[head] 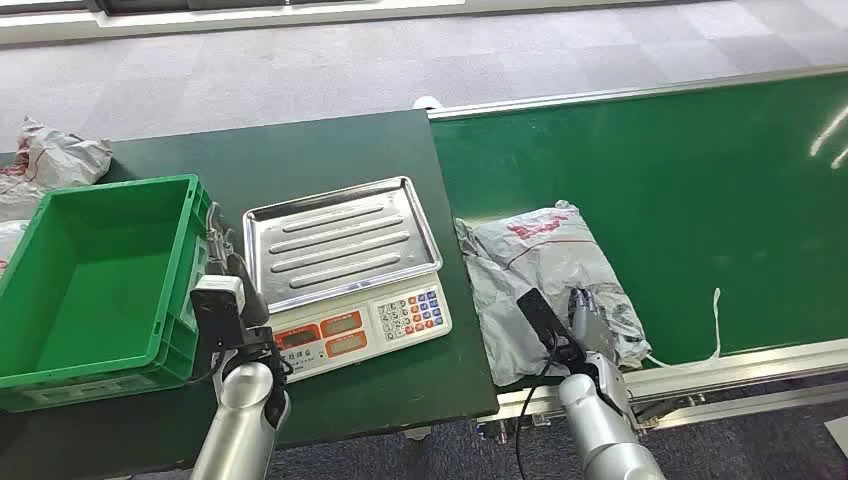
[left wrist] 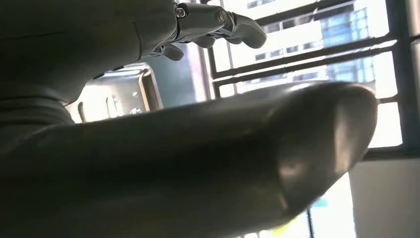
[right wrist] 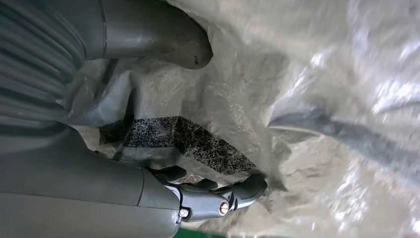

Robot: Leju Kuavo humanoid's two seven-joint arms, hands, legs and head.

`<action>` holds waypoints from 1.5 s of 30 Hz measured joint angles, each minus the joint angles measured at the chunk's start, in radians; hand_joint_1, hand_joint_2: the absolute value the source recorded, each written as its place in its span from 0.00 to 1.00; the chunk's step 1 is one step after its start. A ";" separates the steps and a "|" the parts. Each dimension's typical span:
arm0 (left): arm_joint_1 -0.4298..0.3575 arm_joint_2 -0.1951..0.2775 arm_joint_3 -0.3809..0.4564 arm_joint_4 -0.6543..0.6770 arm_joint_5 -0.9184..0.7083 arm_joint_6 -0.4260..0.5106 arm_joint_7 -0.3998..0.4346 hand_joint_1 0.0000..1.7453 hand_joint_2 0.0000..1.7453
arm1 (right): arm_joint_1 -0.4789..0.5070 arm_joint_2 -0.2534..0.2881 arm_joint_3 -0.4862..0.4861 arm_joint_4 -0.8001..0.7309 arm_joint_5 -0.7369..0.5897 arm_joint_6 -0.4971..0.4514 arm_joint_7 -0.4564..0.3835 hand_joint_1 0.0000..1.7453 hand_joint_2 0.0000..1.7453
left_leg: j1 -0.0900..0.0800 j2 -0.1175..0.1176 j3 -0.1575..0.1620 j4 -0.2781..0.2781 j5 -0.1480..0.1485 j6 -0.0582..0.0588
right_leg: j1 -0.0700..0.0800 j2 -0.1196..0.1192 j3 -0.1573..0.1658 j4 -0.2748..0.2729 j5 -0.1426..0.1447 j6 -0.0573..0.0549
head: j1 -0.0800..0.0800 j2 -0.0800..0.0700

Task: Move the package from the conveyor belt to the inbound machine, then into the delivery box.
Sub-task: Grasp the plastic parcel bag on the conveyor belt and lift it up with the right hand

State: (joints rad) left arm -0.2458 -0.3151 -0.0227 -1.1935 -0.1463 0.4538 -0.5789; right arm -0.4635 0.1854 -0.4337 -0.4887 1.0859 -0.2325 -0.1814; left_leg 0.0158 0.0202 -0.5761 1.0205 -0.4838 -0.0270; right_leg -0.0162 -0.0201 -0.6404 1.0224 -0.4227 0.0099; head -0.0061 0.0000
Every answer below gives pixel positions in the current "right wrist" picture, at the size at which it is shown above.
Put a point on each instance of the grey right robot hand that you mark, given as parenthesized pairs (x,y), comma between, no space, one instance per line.
(65,197)

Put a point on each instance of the ribbed grey right arm sleeve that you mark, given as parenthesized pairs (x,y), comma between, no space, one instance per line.
(32,49)

